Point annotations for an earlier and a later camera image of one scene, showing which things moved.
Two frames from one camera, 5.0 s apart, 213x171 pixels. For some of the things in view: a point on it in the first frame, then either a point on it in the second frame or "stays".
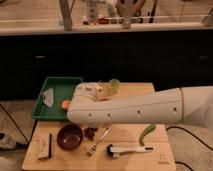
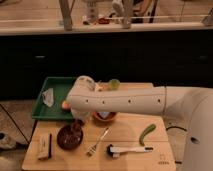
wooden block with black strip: [44, 145] stays
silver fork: [91, 152] stays
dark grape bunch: [89, 132] -> [77, 125]
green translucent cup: [114, 85] stays
